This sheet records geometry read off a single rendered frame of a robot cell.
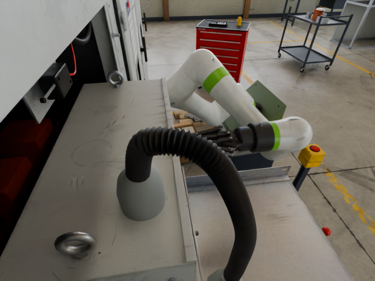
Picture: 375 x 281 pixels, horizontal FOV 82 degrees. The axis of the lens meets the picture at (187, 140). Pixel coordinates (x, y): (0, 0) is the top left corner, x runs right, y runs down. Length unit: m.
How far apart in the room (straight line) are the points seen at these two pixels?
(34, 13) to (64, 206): 0.23
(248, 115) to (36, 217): 0.68
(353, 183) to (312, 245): 1.71
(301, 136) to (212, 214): 0.47
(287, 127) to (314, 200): 1.64
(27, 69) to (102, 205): 0.19
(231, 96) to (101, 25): 0.48
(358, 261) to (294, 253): 1.23
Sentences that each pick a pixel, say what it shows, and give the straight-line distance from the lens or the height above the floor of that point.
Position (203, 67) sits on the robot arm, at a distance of 0.87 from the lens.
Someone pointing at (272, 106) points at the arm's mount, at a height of 0.99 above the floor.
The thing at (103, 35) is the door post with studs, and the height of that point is 1.50.
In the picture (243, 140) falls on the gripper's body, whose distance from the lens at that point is 0.64.
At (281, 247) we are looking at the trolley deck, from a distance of 0.94.
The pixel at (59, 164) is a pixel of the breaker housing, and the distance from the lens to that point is 0.42.
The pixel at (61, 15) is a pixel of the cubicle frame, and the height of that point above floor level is 1.60.
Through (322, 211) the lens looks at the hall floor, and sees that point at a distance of 2.26.
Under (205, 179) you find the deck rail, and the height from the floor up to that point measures 0.88.
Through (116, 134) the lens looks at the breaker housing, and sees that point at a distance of 0.44.
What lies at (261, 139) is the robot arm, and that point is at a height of 1.25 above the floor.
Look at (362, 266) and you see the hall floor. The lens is 2.14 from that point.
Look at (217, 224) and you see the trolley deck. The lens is 0.92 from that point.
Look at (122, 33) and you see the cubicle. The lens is 0.76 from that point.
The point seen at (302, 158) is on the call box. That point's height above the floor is 0.83.
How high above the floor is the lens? 1.65
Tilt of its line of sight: 40 degrees down
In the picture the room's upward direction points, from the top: straight up
